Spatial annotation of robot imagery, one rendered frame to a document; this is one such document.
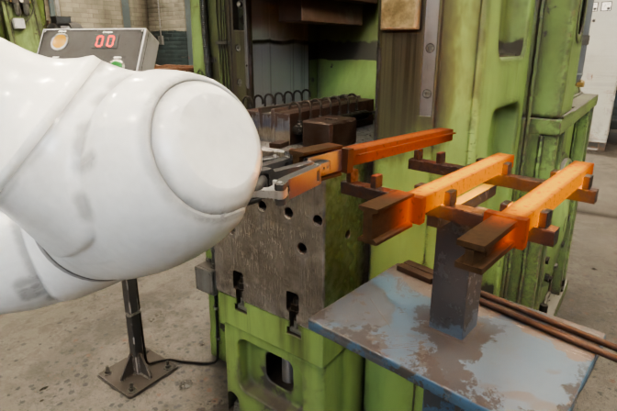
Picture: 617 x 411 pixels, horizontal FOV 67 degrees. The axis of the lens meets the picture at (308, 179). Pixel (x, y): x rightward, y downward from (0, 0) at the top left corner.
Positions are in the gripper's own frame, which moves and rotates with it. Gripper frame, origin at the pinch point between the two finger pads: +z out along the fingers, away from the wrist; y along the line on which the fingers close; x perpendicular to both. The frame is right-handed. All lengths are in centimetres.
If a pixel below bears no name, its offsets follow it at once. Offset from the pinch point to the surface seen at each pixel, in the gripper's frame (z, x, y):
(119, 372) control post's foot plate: 13, -99, -107
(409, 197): 1.4, -2.4, 13.4
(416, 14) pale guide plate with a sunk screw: 49, 21, -14
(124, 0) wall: 452, 97, -907
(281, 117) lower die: 34, -2, -41
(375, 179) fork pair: 10.1, -4.1, 2.8
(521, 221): 3.3, -2.8, 26.0
